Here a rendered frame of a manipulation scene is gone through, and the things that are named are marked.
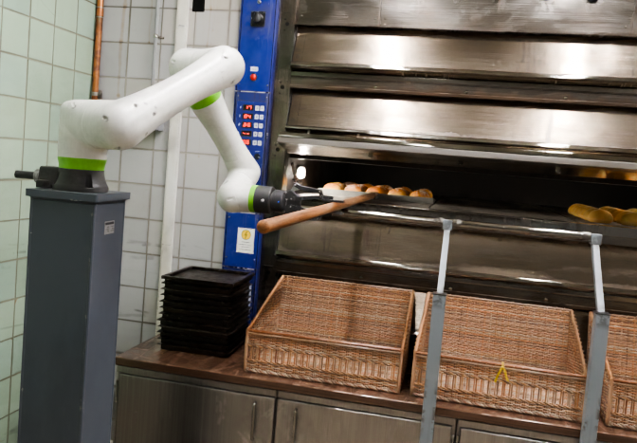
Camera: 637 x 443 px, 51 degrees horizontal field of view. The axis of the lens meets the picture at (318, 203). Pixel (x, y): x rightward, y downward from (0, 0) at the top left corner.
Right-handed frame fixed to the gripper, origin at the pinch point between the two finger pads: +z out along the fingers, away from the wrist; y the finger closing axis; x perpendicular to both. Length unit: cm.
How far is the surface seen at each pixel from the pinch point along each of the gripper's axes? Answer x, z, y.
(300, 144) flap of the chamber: -42, -23, -20
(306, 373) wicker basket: -6, -6, 59
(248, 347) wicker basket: -8, -27, 53
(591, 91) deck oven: -56, 85, -49
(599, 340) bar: 4, 85, 32
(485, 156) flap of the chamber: -41, 48, -21
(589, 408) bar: 5, 84, 53
